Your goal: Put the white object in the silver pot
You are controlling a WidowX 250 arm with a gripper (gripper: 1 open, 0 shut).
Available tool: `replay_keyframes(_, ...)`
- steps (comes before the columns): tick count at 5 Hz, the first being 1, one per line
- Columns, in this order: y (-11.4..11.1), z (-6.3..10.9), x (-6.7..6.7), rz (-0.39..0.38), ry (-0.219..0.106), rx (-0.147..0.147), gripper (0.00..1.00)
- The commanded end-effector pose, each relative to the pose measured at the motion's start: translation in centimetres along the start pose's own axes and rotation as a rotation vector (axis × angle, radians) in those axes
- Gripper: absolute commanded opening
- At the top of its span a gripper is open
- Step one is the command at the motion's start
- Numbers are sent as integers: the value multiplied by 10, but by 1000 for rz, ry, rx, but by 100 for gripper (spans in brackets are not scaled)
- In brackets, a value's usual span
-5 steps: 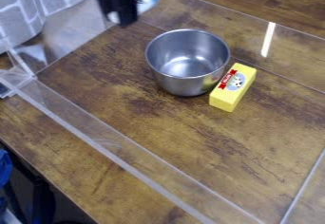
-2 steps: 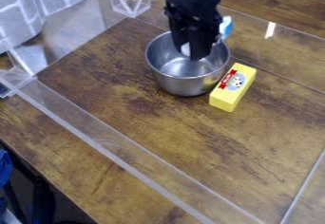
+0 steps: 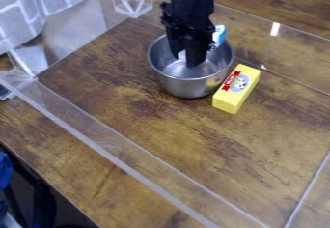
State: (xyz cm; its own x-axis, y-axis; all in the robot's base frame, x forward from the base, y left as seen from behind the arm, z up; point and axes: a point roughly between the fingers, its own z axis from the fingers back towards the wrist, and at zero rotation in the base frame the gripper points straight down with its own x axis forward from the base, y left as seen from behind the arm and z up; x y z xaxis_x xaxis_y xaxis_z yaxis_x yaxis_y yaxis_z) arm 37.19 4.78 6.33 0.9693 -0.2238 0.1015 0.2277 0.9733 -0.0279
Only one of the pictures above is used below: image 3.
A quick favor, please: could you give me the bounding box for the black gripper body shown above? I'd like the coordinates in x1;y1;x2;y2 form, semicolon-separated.
160;0;214;43

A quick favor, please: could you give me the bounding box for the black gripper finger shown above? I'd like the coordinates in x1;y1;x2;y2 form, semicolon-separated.
184;37;212;68
166;27;186;58

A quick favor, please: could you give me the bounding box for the white and blue toy fish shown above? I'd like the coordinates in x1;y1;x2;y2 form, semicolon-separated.
176;24;228;66

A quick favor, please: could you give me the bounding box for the silver metal pot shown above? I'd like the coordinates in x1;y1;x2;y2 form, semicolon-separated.
147;35;234;99

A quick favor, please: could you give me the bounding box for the blue object at edge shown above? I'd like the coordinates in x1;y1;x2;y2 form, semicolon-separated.
0;153;13;220

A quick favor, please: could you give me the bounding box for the yellow butter block toy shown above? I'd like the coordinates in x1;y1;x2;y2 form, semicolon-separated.
211;64;260;114

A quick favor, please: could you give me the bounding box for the clear acrylic barrier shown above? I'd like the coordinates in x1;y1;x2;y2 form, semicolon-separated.
0;0;330;228

